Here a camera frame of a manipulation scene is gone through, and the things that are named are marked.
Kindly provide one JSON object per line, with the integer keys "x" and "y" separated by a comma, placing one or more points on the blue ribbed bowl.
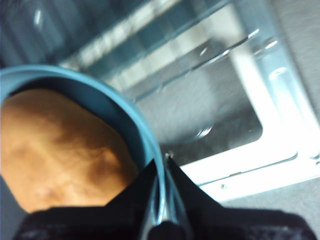
{"x": 120, "y": 100}

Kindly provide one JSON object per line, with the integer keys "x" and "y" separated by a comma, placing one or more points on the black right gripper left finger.
{"x": 100, "y": 225}

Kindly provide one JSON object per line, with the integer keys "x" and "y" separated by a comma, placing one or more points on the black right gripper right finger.
{"x": 237, "y": 225}

